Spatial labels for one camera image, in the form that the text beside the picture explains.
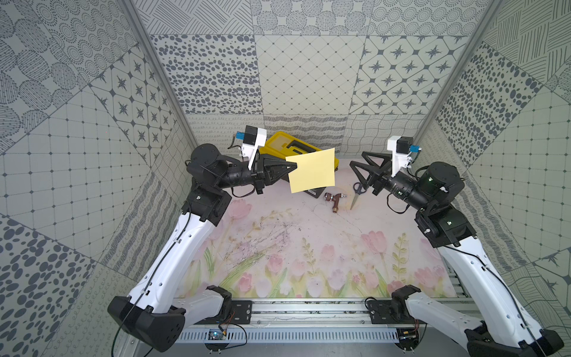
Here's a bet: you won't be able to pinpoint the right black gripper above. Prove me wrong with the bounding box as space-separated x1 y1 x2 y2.
349 152 432 213

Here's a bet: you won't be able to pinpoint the yellow square paper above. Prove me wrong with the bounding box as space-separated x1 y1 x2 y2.
285 149 335 193

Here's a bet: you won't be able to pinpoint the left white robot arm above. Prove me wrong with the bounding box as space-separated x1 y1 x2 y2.
108 144 297 352

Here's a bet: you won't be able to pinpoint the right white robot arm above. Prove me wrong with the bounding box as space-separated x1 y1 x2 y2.
349 152 564 356

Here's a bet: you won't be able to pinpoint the yellow black toolbox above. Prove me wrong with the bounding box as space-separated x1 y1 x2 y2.
260 132 339 193

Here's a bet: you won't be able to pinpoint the brown brass water tap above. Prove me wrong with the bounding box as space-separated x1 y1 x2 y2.
324 193 347 214

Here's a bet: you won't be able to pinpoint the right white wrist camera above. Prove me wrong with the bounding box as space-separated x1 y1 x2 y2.
387 135 422 177

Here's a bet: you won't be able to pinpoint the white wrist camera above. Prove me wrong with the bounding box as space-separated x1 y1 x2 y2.
387 135 422 177
236 125 268 170

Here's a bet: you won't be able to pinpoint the blue handled scissors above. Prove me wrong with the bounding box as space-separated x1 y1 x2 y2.
350 182 367 210

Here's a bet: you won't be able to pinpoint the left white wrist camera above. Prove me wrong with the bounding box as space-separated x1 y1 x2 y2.
236 125 268 170

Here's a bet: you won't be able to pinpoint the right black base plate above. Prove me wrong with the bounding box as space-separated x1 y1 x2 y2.
364 297 425 326

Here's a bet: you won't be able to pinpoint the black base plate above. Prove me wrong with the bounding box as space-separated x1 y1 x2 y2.
196 300 253 325
364 297 425 326

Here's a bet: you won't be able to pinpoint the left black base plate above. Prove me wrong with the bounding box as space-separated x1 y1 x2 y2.
196 300 253 325

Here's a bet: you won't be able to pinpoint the aluminium mounting rail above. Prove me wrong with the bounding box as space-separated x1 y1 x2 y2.
127 297 495 331

